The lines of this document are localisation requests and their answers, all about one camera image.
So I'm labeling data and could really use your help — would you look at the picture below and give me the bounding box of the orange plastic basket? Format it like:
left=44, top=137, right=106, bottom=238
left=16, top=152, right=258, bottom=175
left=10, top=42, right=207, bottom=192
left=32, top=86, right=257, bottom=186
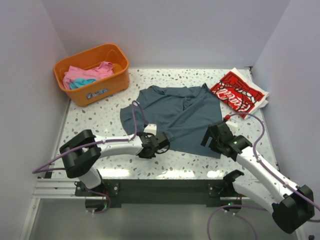
left=53, top=43, right=130, bottom=107

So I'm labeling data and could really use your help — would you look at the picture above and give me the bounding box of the pink t shirt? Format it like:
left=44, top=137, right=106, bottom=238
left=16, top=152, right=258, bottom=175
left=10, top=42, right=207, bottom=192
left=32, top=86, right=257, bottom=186
left=62, top=61, right=114, bottom=90

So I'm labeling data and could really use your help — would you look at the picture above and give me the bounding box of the purple cable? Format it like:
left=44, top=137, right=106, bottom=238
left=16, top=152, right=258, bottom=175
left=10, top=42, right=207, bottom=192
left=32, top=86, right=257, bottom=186
left=207, top=112, right=320, bottom=240
left=32, top=100, right=151, bottom=213

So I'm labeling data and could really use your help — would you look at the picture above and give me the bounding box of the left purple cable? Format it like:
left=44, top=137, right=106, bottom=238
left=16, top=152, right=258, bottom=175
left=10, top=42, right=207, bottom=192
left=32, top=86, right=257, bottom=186
left=32, top=100, right=151, bottom=213

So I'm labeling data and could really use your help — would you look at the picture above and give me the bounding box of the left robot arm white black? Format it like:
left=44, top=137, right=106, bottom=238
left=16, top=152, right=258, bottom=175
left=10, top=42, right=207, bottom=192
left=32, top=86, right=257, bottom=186
left=59, top=129, right=170, bottom=196

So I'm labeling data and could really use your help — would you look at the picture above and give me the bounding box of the red white folded t shirt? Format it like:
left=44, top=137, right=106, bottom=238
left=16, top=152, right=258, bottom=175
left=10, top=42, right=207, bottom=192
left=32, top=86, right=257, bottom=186
left=210, top=67, right=270, bottom=119

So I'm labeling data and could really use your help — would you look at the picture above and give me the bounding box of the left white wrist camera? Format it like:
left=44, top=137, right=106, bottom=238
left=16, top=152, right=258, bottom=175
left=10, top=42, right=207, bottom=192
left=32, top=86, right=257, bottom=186
left=143, top=123, right=157, bottom=135

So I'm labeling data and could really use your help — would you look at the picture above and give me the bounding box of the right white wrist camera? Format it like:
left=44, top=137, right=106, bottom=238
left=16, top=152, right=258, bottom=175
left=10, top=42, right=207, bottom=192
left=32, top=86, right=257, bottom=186
left=223, top=115, right=238, bottom=133

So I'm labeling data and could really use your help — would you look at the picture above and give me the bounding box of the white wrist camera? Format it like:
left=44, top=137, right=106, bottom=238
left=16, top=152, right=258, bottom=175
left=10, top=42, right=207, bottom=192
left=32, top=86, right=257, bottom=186
left=223, top=115, right=238, bottom=133
left=143, top=123, right=157, bottom=135

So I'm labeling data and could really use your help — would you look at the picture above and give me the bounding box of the aluminium frame rail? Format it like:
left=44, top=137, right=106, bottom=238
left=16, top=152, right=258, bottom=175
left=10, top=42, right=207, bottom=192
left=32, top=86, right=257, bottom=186
left=32, top=178, right=85, bottom=199

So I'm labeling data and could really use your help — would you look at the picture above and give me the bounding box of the turquoise t shirt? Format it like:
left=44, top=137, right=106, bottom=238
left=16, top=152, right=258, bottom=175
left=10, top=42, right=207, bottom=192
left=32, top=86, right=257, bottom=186
left=69, top=78, right=97, bottom=90

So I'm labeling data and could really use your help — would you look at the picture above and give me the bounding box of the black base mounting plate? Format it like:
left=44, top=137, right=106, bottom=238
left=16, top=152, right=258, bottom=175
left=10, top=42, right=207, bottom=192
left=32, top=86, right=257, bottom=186
left=74, top=179, right=241, bottom=210

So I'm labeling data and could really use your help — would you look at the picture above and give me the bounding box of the slate blue t shirt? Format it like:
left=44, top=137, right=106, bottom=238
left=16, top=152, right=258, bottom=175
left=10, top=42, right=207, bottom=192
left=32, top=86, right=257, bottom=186
left=120, top=84, right=222, bottom=159

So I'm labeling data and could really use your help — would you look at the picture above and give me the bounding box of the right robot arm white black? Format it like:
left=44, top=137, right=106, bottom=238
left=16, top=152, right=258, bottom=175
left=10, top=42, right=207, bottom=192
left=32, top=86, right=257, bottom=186
left=201, top=120, right=315, bottom=234

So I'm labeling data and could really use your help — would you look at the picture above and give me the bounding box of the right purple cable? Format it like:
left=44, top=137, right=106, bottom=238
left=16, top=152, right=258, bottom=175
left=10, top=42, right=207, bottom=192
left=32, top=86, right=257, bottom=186
left=207, top=112, right=320, bottom=240

